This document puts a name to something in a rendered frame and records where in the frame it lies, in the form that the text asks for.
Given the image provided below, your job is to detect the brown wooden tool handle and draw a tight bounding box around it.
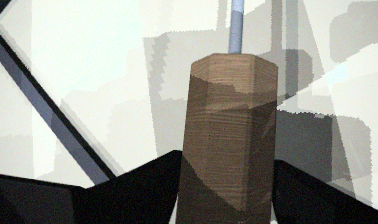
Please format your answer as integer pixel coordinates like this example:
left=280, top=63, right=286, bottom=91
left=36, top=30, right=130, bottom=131
left=175, top=0, right=278, bottom=224

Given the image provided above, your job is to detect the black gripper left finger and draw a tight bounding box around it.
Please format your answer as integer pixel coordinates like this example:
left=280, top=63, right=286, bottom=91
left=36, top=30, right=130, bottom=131
left=0, top=150, right=182, bottom=224

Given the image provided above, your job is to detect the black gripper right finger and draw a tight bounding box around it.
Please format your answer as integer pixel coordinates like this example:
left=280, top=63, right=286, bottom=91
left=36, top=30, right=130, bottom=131
left=272, top=159, right=378, bottom=224

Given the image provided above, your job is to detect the dark grey l-shaped hook tool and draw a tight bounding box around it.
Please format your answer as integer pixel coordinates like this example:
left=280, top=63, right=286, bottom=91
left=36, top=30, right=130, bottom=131
left=0, top=35, right=116, bottom=185

